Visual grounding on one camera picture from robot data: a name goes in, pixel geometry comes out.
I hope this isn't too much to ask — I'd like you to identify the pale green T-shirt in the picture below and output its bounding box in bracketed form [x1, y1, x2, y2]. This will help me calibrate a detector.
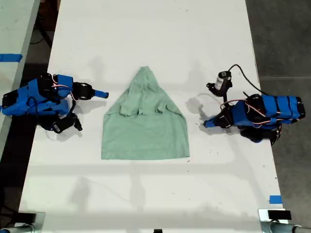
[100, 66, 191, 161]

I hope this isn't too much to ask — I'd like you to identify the long blue tape strip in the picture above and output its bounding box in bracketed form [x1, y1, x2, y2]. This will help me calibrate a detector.
[0, 53, 23, 63]

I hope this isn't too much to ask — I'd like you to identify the short blue tape strip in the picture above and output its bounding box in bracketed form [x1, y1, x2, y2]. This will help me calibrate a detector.
[269, 194, 283, 205]

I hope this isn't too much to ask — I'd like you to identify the pale side table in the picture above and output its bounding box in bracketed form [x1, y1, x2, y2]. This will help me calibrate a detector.
[0, 0, 41, 152]

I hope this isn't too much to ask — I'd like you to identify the small black box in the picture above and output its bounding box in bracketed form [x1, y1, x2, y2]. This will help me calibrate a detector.
[267, 210, 292, 221]
[17, 212, 37, 224]

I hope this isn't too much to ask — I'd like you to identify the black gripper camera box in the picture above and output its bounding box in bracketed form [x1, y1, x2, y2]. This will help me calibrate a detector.
[206, 70, 233, 97]
[52, 115, 84, 134]

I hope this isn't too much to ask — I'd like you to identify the black floor cable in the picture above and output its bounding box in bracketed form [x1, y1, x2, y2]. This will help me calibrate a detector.
[30, 23, 53, 48]

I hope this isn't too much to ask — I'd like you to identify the metal table clamp bracket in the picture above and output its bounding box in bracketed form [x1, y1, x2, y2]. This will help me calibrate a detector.
[258, 208, 295, 233]
[13, 211, 47, 233]

